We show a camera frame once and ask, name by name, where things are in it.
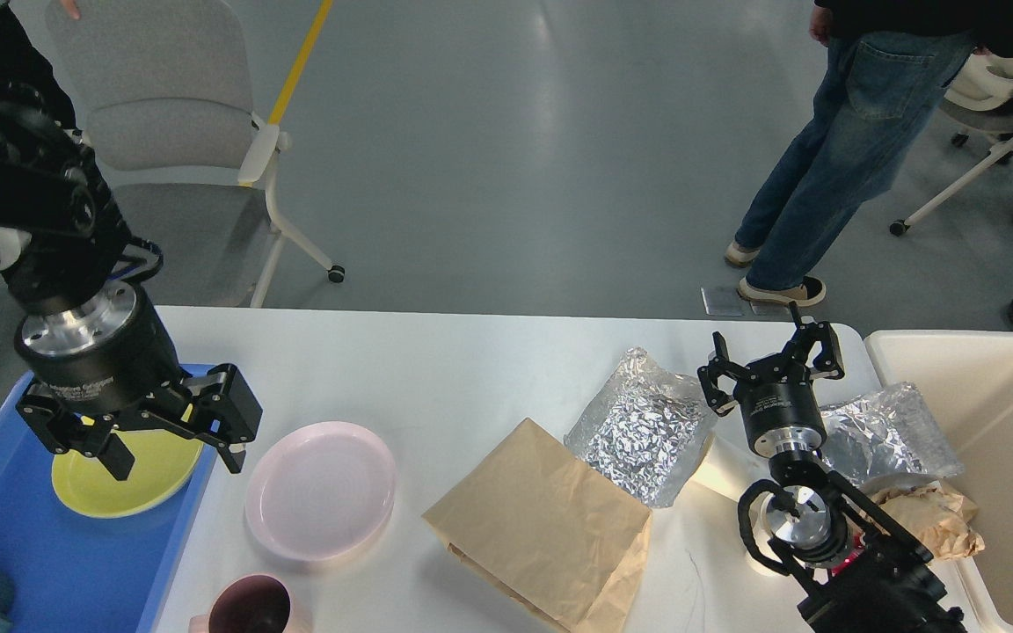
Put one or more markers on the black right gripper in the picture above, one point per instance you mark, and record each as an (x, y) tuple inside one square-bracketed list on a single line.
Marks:
[(775, 394)]

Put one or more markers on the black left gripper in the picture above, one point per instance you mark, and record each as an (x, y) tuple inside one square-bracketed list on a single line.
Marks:
[(114, 354)]

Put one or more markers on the pink plate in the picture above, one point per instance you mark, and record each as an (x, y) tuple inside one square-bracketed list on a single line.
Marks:
[(322, 492)]

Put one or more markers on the pink mug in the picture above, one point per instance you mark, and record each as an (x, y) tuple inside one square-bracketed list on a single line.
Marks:
[(255, 603)]

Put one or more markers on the red item under arm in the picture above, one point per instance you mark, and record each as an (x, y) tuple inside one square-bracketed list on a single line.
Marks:
[(854, 551)]

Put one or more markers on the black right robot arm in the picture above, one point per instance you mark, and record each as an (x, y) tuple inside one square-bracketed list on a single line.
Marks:
[(860, 570)]

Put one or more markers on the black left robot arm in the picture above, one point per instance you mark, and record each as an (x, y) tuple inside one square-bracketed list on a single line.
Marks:
[(62, 235)]

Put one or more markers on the yellow plate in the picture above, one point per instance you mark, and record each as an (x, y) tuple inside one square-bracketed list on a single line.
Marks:
[(163, 463)]

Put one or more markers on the silver foil bag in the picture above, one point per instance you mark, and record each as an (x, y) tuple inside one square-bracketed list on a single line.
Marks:
[(887, 438), (646, 430)]

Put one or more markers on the white paper sheet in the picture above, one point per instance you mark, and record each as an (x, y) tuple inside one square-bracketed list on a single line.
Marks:
[(728, 470)]

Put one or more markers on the blue plastic tray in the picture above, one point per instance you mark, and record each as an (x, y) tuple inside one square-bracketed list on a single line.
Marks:
[(78, 574)]

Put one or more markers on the crumpled brown paper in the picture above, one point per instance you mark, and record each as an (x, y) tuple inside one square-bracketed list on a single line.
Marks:
[(938, 515)]

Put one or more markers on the beige plastic bin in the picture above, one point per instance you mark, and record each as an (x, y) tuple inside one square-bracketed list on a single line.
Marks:
[(966, 379)]

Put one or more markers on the brown paper bag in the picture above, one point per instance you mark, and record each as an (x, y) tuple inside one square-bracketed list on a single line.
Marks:
[(548, 531)]

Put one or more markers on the person in blue jeans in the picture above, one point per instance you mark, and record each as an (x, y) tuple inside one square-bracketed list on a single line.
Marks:
[(889, 65)]

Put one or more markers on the grey office chair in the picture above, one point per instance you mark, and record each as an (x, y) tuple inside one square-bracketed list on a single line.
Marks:
[(167, 84)]

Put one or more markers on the white office chair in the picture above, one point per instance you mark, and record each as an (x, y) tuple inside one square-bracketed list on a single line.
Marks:
[(980, 100)]

